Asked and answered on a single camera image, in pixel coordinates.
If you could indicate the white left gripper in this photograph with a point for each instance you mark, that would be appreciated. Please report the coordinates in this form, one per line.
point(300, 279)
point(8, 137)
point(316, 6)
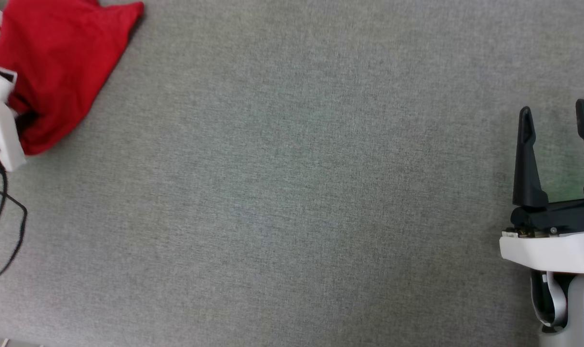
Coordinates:
point(3, 135)

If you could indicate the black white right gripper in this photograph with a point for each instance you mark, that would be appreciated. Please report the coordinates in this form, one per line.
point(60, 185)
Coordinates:
point(557, 250)

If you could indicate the red basketball jersey garment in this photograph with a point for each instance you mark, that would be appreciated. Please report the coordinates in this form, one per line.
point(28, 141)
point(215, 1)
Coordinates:
point(60, 62)

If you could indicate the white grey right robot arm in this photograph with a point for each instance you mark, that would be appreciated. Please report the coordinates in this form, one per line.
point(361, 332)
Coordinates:
point(583, 308)

